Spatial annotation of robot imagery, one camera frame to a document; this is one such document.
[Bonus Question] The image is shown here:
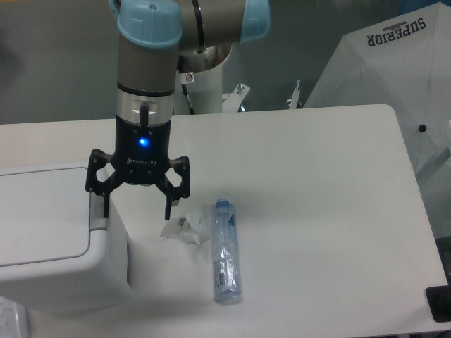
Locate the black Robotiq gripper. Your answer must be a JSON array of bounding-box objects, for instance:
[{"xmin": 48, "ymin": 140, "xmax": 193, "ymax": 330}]
[{"xmin": 85, "ymin": 117, "xmax": 190, "ymax": 220}]

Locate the white plastic trash can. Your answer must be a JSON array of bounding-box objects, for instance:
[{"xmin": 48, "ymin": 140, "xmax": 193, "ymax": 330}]
[{"xmin": 1, "ymin": 161, "xmax": 132, "ymax": 313}]

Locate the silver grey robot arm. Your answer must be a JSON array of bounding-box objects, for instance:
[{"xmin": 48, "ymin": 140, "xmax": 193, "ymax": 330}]
[{"xmin": 85, "ymin": 1, "xmax": 271, "ymax": 217}]

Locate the crumpled white plastic wrapper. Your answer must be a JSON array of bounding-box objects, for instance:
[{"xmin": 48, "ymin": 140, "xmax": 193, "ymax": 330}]
[{"xmin": 160, "ymin": 210, "xmax": 211, "ymax": 245}]

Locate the clear plastic water bottle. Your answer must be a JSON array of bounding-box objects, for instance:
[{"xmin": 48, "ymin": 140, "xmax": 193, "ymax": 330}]
[{"xmin": 211, "ymin": 199, "xmax": 242, "ymax": 305}]

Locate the white Superior umbrella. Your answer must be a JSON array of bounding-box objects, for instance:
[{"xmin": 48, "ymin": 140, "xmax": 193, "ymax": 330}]
[{"xmin": 305, "ymin": 2, "xmax": 450, "ymax": 171}]

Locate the black device at edge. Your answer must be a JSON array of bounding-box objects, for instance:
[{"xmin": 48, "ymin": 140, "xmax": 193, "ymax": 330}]
[{"xmin": 426, "ymin": 285, "xmax": 450, "ymax": 323}]

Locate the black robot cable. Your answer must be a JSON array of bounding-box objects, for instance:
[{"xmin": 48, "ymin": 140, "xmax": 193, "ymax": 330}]
[{"xmin": 180, "ymin": 72, "xmax": 196, "ymax": 115}]

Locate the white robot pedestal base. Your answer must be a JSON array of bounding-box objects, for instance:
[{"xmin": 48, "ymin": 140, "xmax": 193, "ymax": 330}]
[{"xmin": 172, "ymin": 63, "xmax": 304, "ymax": 115}]

